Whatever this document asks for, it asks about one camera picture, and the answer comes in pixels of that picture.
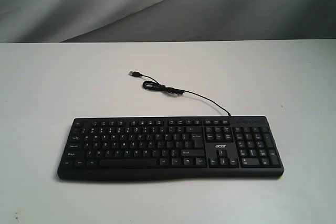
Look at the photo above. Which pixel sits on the black acer keyboard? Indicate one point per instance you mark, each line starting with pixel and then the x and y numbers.
pixel 171 147

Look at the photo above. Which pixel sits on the grey fabric backdrop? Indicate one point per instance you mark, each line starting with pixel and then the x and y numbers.
pixel 165 20

